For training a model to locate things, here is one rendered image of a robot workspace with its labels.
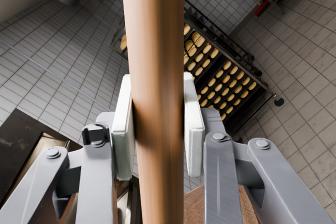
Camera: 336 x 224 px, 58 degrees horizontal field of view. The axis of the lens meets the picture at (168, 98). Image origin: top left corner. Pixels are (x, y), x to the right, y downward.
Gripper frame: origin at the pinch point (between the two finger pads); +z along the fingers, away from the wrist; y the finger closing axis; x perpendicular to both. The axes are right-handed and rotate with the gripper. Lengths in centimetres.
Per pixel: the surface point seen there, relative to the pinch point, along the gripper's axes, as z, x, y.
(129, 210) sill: 126, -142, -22
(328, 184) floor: 153, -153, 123
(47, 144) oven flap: 141, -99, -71
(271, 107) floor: 272, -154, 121
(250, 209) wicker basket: 121, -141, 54
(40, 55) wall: 231, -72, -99
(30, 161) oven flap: 123, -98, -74
